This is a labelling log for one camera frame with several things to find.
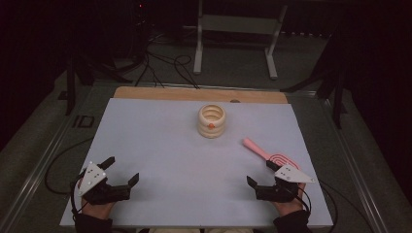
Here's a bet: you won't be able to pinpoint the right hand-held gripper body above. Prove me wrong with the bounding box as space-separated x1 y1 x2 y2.
255 164 316 204

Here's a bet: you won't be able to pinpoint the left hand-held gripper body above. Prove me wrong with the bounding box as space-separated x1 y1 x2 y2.
77 161 132 206

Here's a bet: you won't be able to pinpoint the pink hairbrush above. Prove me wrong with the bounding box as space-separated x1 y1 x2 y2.
242 137 301 171

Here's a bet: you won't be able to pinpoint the person's left hand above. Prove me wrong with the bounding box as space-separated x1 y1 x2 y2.
81 197 117 221

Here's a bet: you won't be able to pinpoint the person's right hand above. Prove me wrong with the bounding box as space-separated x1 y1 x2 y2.
273 183 307 217

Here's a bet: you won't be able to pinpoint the white table mat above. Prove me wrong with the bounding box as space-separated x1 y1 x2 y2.
59 97 334 228

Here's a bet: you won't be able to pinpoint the cream ribbed cup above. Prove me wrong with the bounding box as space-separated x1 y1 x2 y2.
197 103 227 140

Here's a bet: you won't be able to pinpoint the black stand legs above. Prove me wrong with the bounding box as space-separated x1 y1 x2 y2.
65 54 134 117
280 32 350 130

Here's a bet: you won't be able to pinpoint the white metal stand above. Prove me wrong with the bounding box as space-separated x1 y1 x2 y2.
192 0 289 81

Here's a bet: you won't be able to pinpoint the small black floor frame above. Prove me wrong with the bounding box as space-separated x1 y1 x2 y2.
72 115 96 129

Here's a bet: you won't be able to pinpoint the left hand-held gripper cable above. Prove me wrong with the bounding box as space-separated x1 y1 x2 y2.
44 137 95 224

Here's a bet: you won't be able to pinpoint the hand-held gripper cable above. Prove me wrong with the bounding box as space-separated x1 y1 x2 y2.
44 137 95 224
299 179 376 233

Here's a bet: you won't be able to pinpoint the right hand-held gripper cable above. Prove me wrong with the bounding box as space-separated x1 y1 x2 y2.
299 179 376 233

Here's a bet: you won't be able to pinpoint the metal frame rail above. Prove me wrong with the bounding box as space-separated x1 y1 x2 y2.
0 84 98 233
315 91 395 233

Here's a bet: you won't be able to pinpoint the black floor cable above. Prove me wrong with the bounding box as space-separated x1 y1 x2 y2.
133 50 201 90

